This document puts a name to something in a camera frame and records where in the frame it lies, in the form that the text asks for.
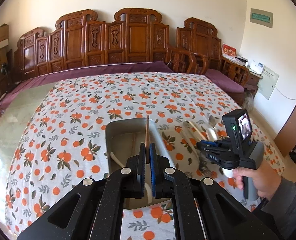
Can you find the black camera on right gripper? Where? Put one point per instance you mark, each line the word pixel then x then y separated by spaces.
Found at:
pixel 238 128

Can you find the dark brown wooden chopstick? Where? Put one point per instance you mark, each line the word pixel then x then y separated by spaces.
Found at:
pixel 147 140

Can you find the metal fork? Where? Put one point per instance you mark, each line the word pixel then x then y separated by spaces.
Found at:
pixel 203 164

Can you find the white ceramic soup spoon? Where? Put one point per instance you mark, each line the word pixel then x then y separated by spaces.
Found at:
pixel 212 136

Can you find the light bamboo chopstick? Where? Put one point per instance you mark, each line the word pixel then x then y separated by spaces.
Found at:
pixel 192 131
pixel 201 134

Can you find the wooden side table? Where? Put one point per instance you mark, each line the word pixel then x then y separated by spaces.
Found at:
pixel 251 85

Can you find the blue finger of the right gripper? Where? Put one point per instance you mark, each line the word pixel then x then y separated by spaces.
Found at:
pixel 212 146

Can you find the purple bench cushion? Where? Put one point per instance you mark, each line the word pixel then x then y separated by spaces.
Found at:
pixel 45 79

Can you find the grey wall panel box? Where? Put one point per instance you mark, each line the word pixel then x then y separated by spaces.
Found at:
pixel 267 84

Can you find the metal spoon white handle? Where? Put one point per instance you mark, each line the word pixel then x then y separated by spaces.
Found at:
pixel 212 121

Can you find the green wall sign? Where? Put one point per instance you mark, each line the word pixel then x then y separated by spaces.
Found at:
pixel 261 17

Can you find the carved wooden long bench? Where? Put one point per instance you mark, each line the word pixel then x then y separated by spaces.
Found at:
pixel 81 40

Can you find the purple armchair cushion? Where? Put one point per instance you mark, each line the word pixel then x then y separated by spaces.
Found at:
pixel 224 82

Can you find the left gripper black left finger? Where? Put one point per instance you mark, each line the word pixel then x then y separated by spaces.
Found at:
pixel 136 178

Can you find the person's right hand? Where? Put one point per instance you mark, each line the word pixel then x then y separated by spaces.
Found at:
pixel 265 179

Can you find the metal rectangular tray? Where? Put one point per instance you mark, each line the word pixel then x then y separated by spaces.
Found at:
pixel 123 139

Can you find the carved wooden armchair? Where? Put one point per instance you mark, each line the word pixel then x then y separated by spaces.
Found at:
pixel 198 49

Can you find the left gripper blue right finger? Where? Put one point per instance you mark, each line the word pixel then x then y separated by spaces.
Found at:
pixel 162 183

